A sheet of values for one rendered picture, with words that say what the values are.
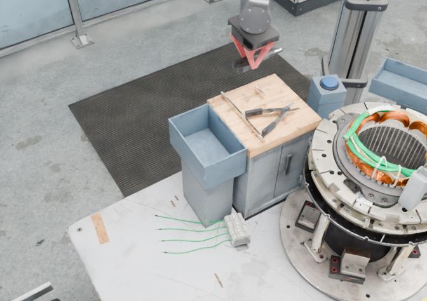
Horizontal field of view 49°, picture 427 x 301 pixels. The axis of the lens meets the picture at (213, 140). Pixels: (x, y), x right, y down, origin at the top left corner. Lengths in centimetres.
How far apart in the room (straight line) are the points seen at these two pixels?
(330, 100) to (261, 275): 47
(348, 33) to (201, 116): 49
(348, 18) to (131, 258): 84
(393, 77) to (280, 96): 34
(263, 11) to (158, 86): 197
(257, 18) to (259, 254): 60
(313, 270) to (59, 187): 151
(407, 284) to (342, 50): 64
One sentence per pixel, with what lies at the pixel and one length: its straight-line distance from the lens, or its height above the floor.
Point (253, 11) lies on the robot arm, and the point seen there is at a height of 138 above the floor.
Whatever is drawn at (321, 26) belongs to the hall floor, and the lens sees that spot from 335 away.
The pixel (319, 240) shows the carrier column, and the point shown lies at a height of 87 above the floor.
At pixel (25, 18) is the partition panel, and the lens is 302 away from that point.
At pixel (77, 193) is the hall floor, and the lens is 234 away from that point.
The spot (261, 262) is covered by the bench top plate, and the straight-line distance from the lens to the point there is 119.
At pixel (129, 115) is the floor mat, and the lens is 261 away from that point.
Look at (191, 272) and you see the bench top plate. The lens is 117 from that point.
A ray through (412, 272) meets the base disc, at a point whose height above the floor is 80.
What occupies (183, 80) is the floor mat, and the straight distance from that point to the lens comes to 280.
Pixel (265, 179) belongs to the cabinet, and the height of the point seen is 91.
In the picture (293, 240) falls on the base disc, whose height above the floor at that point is 80.
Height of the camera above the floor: 183
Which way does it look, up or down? 48 degrees down
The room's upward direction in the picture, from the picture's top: 1 degrees clockwise
